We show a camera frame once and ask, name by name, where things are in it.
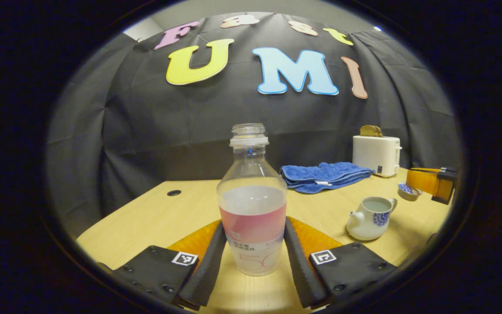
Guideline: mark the black backdrop cloth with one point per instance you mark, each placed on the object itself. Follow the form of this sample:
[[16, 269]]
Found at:
[[168, 131]]

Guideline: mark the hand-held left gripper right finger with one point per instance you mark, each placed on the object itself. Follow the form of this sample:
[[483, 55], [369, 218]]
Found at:
[[299, 270]]

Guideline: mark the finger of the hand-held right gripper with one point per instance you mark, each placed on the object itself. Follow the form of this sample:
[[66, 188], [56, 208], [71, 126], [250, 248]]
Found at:
[[425, 181]]

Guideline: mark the clear pink-label water bottle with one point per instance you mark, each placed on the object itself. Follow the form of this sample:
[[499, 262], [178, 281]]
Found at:
[[252, 218]]

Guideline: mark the brown toast slice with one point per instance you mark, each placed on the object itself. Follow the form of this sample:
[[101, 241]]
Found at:
[[371, 131]]

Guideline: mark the white blue-patterned teacup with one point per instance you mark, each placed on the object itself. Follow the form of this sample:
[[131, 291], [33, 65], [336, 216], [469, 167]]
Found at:
[[371, 222]]

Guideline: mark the folded blue towel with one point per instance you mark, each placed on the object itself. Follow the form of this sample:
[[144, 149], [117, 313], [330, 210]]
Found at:
[[320, 174]]

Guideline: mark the white toaster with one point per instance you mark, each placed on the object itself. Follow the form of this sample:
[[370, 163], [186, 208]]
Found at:
[[375, 155]]

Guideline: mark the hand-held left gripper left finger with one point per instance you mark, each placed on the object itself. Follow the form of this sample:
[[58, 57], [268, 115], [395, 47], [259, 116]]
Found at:
[[207, 270]]

